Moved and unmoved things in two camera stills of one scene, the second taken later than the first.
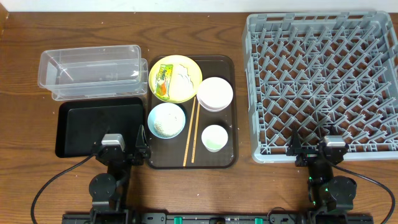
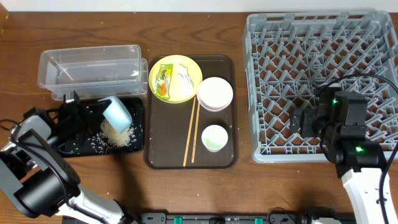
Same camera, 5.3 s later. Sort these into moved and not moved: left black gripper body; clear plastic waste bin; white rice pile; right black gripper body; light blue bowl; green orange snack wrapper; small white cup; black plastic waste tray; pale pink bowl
Moved: light blue bowl; right black gripper body; white rice pile; left black gripper body
Not moved: small white cup; green orange snack wrapper; pale pink bowl; black plastic waste tray; clear plastic waste bin
